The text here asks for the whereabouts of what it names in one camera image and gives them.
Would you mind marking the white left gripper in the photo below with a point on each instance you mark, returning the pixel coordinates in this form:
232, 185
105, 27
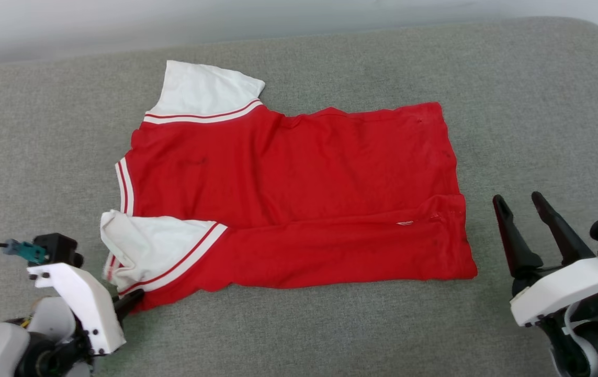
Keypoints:
87, 309

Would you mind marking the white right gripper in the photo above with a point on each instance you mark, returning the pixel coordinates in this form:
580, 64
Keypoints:
571, 290

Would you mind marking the red and white shirt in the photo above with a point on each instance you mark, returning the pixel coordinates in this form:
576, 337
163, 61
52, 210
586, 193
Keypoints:
298, 199

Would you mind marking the grey fabric sofa seat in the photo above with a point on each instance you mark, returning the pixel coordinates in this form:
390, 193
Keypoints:
330, 335

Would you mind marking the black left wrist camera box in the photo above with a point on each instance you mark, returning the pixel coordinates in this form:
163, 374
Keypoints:
58, 248

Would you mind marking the teal left camera connector plug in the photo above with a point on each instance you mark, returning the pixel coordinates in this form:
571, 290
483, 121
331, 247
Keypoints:
25, 251

